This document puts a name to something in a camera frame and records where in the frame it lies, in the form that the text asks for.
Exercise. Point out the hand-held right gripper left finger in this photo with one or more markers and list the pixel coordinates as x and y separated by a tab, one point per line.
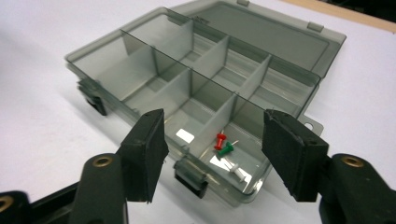
143	155

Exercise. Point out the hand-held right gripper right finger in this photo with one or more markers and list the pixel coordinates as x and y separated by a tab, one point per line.
292	152

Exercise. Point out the white pushpin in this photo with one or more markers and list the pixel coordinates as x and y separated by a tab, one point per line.
237	171

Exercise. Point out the green pushpin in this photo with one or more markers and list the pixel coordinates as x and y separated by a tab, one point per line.
226	149

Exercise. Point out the red pushpin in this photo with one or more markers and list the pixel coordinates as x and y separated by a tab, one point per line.
220	141

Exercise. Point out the clear grey compartment organizer box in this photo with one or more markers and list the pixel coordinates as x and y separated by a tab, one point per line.
186	77

